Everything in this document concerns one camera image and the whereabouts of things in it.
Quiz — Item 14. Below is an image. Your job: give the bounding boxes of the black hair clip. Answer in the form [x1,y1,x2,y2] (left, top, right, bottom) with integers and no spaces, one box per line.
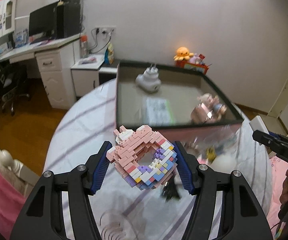
[161,173,181,202]

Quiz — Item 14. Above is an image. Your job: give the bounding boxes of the clear plastic packaged box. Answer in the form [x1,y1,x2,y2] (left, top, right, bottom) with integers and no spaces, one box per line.
[142,96,175,127]

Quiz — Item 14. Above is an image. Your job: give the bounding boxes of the wall power outlet strip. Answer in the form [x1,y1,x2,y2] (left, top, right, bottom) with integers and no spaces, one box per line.
[95,25,116,34]

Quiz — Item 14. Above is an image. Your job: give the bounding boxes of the blue yellow snack bag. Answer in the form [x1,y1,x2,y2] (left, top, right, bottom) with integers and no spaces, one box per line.
[104,42,114,65]

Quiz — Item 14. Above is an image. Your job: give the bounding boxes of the white bed post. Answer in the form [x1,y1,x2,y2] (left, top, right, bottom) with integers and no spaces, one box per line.
[0,150,40,186]

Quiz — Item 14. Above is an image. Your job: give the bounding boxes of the orange octopus plush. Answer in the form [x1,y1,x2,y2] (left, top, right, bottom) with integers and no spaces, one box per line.
[174,47,194,61]

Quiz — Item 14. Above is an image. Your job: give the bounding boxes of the blue yellow card box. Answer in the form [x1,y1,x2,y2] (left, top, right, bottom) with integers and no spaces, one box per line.
[206,146,217,163]

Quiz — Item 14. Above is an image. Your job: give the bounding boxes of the white power adapter plug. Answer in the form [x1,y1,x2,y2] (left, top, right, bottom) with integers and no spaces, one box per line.
[135,64,161,93]

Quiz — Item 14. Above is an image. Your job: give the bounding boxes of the black computer tower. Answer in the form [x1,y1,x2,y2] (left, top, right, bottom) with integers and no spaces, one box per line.
[55,3,81,39]

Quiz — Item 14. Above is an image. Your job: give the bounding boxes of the pink donut brick model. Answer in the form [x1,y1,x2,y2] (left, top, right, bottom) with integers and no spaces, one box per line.
[106,125,177,190]

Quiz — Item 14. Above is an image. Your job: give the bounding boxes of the pink printed pillow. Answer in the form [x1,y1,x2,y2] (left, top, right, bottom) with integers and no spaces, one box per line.
[267,157,288,239]

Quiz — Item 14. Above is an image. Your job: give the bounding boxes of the pink black storage box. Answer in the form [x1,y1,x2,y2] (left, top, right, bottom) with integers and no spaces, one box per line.
[116,60,243,141]

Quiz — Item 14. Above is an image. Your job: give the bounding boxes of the black computer monitor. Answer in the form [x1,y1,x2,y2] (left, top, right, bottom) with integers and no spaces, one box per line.
[28,2,58,37]

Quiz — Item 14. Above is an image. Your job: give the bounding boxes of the white hutch cabinet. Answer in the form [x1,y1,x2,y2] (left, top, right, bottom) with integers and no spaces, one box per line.
[0,0,16,37]

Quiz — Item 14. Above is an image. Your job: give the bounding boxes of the white small box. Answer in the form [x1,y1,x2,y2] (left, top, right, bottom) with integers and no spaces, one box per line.
[249,115,269,140]

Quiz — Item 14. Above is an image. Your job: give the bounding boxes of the black office chair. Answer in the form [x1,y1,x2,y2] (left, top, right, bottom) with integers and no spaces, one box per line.
[0,63,31,116]

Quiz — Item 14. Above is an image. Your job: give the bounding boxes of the rose gold metal cup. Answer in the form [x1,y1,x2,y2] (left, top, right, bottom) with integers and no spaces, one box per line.
[191,103,214,124]

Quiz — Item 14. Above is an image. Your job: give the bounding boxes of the red cartoon storage box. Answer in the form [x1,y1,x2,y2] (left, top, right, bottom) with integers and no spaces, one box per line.
[175,61,209,75]

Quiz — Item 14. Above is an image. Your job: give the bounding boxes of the white desk with drawers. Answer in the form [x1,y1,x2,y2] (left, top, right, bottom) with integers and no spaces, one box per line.
[0,34,80,110]

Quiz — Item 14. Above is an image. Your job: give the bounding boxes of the orange cap bottle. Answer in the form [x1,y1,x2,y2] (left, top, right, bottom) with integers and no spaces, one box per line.
[80,35,88,58]

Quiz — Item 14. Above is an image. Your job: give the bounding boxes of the white low side cabinet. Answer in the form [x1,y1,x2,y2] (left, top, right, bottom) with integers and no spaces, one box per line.
[71,54,104,98]

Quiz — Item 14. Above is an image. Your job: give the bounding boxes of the striped white quilt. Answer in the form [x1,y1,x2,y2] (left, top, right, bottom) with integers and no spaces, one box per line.
[44,80,273,239]

